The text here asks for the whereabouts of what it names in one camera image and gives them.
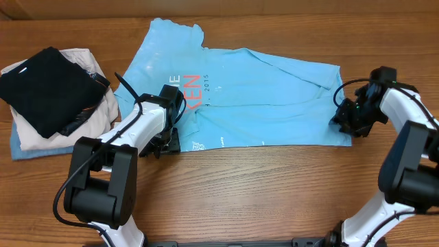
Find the light blue printed t-shirt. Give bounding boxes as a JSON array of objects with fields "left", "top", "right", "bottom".
[{"left": 115, "top": 19, "right": 351, "bottom": 152}]

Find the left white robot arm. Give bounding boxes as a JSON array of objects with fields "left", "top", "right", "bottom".
[{"left": 62, "top": 91, "right": 186, "bottom": 246}]

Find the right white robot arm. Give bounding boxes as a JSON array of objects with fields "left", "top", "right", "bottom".
[{"left": 317, "top": 79, "right": 438, "bottom": 246}]

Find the folded beige garment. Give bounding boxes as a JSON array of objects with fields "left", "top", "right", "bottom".
[{"left": 1, "top": 48, "right": 118, "bottom": 151}]

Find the folded black garment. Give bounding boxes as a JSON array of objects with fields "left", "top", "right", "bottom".
[{"left": 1, "top": 47, "right": 110, "bottom": 139}]

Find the folded blue denim garment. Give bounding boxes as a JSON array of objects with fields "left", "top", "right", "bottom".
[{"left": 10, "top": 122, "right": 73, "bottom": 161}]

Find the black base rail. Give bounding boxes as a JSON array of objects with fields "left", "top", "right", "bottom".
[{"left": 147, "top": 237, "right": 337, "bottom": 247}]

